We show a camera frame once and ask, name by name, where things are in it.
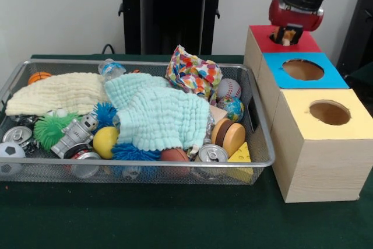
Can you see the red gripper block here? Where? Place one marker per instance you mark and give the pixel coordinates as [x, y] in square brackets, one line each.
[294, 17]

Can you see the brown bear plush toy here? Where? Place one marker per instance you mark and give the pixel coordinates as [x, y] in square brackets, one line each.
[288, 36]

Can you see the multicoloured dotted cloth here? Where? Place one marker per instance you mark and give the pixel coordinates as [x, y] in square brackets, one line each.
[192, 74]

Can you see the mint green waffle cloth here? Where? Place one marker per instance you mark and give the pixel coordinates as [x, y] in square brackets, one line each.
[163, 109]

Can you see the wooden box with three holes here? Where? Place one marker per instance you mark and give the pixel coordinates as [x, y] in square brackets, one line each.
[320, 170]

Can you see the shallow clear mesh bin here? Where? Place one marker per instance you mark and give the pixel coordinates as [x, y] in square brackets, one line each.
[186, 176]

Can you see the black stand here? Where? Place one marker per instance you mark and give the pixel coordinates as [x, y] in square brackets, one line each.
[358, 27]

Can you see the globe print ball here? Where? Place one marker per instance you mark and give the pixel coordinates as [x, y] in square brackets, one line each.
[231, 107]

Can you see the wooden burger toy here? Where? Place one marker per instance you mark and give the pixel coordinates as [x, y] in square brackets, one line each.
[230, 133]

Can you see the yellow cheese wedge toy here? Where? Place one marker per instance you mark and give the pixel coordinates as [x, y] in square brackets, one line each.
[242, 154]

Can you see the silver drink can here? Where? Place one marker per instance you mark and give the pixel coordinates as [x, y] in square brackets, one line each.
[212, 152]

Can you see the blue spiky ball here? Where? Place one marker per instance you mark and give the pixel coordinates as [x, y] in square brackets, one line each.
[131, 151]

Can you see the dark green tablecloth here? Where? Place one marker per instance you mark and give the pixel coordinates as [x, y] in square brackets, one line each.
[175, 220]

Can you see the cream waffle cloth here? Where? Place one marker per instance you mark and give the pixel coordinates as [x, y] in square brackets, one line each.
[43, 91]

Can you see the green spiky toy with eyes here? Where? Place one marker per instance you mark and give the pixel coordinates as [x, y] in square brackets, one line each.
[49, 129]

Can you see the small soccer ball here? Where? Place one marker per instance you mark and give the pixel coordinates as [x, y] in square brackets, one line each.
[10, 150]

